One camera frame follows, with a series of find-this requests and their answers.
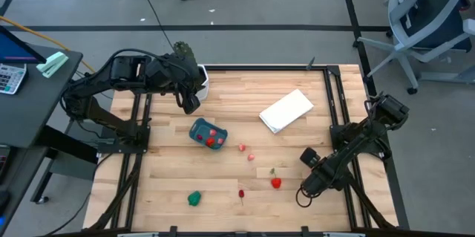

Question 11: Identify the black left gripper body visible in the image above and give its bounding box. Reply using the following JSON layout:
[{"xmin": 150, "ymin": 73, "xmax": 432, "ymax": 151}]
[{"xmin": 160, "ymin": 53, "xmax": 204, "ymax": 95}]

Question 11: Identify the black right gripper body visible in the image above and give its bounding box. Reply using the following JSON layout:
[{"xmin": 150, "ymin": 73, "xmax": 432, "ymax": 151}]
[{"xmin": 300, "ymin": 159, "xmax": 337, "ymax": 197}]

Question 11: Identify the red strawberry with green stem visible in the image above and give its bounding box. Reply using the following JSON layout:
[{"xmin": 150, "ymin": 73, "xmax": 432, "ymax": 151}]
[{"xmin": 269, "ymin": 167, "xmax": 282, "ymax": 189}]

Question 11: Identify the green bell pepper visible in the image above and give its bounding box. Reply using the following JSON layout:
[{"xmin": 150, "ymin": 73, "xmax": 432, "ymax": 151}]
[{"xmin": 187, "ymin": 190, "xmax": 202, "ymax": 207}]

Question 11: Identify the teal plastic tupperware container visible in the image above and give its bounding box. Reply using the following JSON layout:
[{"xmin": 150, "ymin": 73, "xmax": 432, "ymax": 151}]
[{"xmin": 189, "ymin": 117, "xmax": 229, "ymax": 151}]

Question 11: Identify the green cactus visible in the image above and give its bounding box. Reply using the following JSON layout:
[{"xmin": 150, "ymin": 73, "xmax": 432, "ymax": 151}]
[{"xmin": 172, "ymin": 41, "xmax": 197, "ymax": 60}]

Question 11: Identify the white folded cloth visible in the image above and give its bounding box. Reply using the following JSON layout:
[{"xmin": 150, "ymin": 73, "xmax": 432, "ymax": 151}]
[{"xmin": 258, "ymin": 88, "xmax": 315, "ymax": 134}]

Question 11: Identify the mint green stapler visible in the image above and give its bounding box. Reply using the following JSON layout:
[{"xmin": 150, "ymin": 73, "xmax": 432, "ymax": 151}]
[{"xmin": 36, "ymin": 51, "xmax": 70, "ymax": 79}]

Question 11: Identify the black desk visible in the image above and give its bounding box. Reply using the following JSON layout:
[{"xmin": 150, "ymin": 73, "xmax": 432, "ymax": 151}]
[{"xmin": 0, "ymin": 45, "xmax": 99, "ymax": 230}]

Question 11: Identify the black monitor with blue screen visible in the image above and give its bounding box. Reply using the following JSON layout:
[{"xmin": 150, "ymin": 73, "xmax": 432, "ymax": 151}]
[{"xmin": 0, "ymin": 25, "xmax": 48, "ymax": 65}]

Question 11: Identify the grey calculator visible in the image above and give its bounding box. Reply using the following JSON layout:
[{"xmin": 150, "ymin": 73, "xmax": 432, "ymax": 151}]
[{"xmin": 0, "ymin": 62, "xmax": 28, "ymax": 96}]

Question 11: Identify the grey office chair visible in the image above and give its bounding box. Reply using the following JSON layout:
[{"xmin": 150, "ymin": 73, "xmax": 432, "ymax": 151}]
[{"xmin": 358, "ymin": 0, "xmax": 475, "ymax": 96}]

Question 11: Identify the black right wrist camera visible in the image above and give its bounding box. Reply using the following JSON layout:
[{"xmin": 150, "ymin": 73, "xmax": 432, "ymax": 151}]
[{"xmin": 299, "ymin": 146, "xmax": 322, "ymax": 169}]

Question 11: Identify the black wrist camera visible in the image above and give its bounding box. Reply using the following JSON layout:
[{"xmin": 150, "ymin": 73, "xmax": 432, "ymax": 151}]
[
  {"xmin": 182, "ymin": 91, "xmax": 202, "ymax": 115},
  {"xmin": 299, "ymin": 146, "xmax": 322, "ymax": 169}
]

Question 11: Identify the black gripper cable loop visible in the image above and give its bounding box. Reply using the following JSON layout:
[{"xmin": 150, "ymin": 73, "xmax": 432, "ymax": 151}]
[{"xmin": 295, "ymin": 187, "xmax": 313, "ymax": 209}]

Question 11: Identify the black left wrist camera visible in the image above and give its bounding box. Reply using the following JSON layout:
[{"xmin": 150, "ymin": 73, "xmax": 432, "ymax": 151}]
[{"xmin": 182, "ymin": 91, "xmax": 202, "ymax": 115}]

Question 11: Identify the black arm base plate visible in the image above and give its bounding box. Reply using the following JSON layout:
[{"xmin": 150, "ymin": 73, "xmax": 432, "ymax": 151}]
[
  {"xmin": 96, "ymin": 124, "xmax": 151, "ymax": 155},
  {"xmin": 329, "ymin": 123, "xmax": 390, "ymax": 160}
]

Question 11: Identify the thin black floor cable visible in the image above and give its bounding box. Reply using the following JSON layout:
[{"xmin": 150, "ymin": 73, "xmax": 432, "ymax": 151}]
[{"xmin": 135, "ymin": 0, "xmax": 175, "ymax": 51}]

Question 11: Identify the black aluminium table frame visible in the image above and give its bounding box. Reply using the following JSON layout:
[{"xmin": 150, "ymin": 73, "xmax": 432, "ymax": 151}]
[{"xmin": 83, "ymin": 64, "xmax": 411, "ymax": 237}]

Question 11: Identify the yellow cable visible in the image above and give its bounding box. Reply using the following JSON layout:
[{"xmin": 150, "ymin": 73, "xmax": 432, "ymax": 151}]
[{"xmin": 0, "ymin": 15, "xmax": 96, "ymax": 74}]

